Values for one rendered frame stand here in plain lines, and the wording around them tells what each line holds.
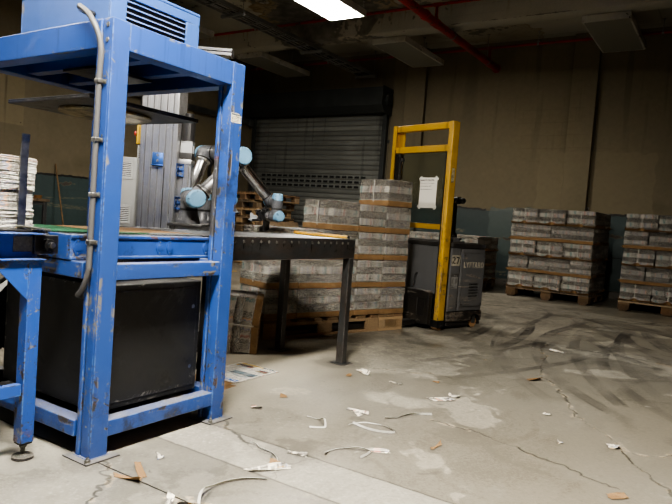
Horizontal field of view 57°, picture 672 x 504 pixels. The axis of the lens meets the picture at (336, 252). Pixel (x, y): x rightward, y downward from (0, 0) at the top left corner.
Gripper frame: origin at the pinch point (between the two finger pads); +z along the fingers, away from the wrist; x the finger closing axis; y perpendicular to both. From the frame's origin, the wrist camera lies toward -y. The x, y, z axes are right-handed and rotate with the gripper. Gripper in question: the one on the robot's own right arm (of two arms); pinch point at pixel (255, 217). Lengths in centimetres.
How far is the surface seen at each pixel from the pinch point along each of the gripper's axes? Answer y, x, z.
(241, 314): -48, 50, -41
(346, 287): -44, -4, -86
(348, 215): -25, -80, -2
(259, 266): -36.6, 5.3, 4.9
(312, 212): -17, -63, 22
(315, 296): -74, -30, -4
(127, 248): 39, 136, -150
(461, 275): -116, -182, -12
